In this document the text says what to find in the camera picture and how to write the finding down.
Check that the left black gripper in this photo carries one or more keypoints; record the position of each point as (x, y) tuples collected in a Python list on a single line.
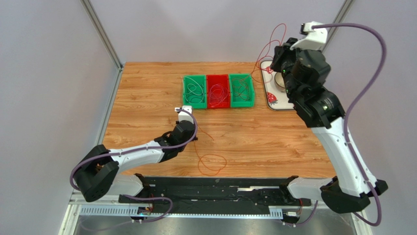
[(193, 133)]

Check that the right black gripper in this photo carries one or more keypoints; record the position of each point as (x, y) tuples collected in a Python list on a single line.
[(278, 55)]

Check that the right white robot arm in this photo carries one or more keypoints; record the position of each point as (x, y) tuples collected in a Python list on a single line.
[(304, 72)]

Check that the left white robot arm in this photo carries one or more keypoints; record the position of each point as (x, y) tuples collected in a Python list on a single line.
[(99, 173)]

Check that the grey bowl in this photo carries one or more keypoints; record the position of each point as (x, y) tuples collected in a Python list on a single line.
[(279, 82)]

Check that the left green bin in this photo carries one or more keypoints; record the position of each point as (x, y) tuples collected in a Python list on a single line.
[(195, 91)]

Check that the green bin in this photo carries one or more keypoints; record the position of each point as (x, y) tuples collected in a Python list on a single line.
[(242, 90), (195, 91)]

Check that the strawberry pattern tray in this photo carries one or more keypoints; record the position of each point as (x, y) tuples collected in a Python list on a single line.
[(276, 100)]

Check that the red bin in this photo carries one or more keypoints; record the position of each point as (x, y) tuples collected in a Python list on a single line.
[(218, 91)]

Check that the right green bin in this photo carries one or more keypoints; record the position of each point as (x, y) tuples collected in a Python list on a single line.
[(242, 90)]

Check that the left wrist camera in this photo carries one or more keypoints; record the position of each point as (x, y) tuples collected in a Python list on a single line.
[(184, 113)]

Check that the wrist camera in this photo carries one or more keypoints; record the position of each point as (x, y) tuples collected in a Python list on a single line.
[(184, 113), (315, 38)]

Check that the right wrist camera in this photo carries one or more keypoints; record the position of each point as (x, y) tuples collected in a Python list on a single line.
[(315, 38)]

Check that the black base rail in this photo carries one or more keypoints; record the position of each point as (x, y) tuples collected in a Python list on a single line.
[(217, 197)]

